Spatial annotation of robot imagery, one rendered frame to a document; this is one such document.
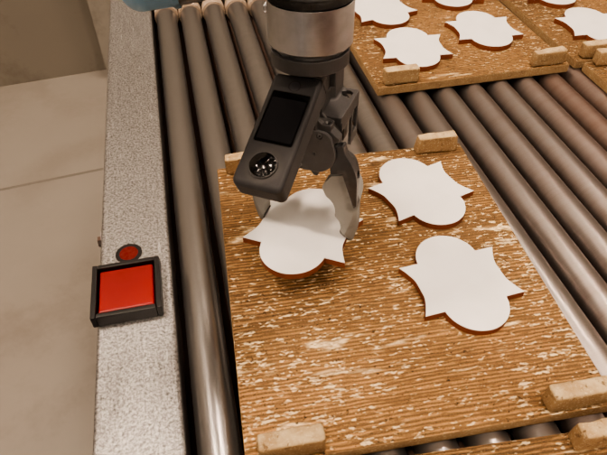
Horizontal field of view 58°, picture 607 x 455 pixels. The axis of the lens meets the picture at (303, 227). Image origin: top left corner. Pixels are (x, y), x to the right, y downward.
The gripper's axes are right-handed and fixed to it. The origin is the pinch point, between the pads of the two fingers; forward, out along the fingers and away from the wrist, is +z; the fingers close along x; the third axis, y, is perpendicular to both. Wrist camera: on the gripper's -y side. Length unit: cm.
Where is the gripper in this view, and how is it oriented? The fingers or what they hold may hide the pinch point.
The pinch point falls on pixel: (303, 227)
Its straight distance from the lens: 60.8
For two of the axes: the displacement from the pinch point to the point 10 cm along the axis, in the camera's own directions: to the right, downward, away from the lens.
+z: 0.1, 7.5, 6.7
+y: 3.5, -6.3, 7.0
